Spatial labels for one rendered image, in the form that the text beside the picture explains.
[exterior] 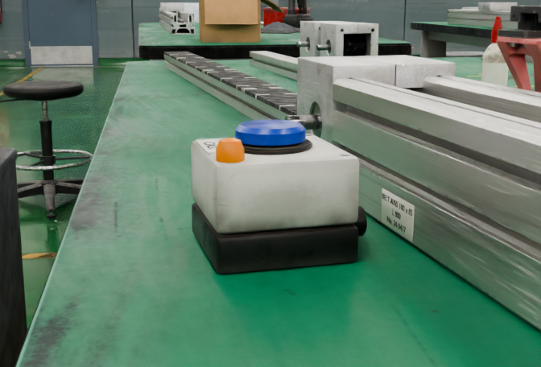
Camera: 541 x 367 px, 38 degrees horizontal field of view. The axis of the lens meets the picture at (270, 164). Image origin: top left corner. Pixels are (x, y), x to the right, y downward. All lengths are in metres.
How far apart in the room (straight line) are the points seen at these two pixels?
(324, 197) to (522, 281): 0.11
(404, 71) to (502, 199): 0.24
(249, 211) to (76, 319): 0.10
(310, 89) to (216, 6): 2.05
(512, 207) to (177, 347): 0.16
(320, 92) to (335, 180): 0.20
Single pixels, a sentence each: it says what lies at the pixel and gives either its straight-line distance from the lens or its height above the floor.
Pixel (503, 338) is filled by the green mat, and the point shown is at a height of 0.78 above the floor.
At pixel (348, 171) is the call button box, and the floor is 0.83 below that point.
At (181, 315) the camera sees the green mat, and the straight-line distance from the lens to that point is 0.37.
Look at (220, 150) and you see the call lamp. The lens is 0.41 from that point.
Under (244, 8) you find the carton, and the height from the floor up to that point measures 0.89.
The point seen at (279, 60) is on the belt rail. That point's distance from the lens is 1.52.
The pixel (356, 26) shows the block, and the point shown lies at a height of 0.87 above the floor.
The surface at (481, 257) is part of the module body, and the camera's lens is 0.40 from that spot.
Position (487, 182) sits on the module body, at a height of 0.84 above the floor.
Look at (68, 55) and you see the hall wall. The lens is 11.54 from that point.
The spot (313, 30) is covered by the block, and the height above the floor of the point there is 0.86.
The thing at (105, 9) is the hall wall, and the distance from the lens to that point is 11.50.
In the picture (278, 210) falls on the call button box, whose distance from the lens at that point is 0.41.
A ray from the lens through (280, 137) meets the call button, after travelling 0.43.
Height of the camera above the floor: 0.92
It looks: 12 degrees down
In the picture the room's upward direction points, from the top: straight up
